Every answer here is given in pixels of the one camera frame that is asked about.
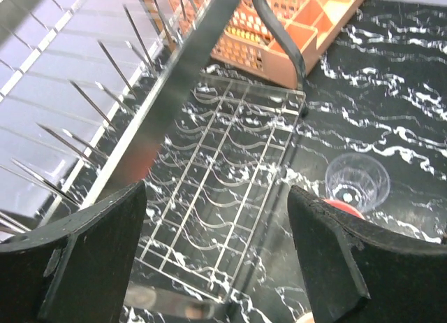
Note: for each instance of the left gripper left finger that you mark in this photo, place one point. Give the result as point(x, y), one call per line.
point(76, 269)

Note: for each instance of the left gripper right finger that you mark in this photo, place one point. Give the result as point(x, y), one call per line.
point(356, 271)

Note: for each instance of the dusty pink tumbler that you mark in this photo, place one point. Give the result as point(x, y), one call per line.
point(344, 207)

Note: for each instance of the clear glass cup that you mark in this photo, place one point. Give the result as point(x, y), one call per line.
point(358, 180)

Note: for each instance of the steel two-tier dish rack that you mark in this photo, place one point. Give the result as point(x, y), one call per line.
point(163, 102)

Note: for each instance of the orange plastic file organizer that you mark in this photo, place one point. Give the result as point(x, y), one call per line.
point(247, 44)

